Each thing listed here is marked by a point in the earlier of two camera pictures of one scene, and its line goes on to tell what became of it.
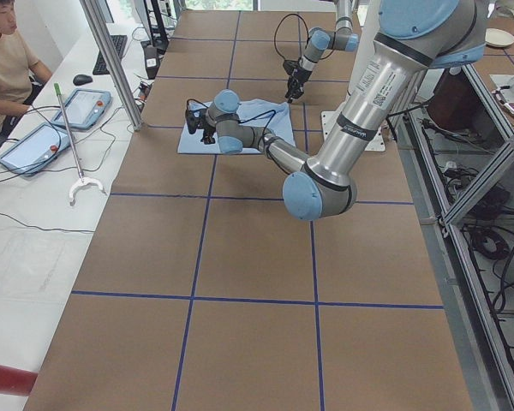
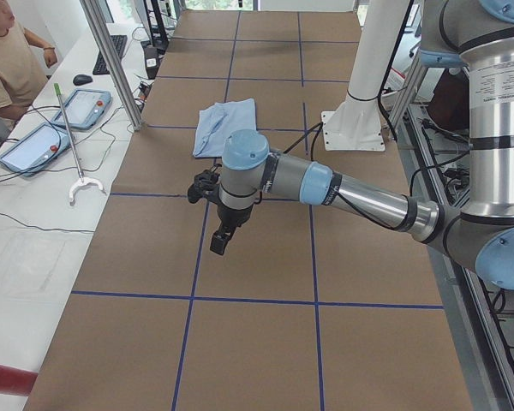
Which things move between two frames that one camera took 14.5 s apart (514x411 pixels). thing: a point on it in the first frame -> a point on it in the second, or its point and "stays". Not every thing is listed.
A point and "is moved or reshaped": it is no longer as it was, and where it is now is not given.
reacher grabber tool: x=81 y=182 stays
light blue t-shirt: x=266 y=114 is moved or reshaped
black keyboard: x=99 y=68 stays
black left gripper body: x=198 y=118 -> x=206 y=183
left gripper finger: x=207 y=139 -> x=221 y=237
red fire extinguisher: x=2 y=378 stays
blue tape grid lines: x=209 y=195 stays
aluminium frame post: x=93 y=12 stays
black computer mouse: x=82 y=79 stays
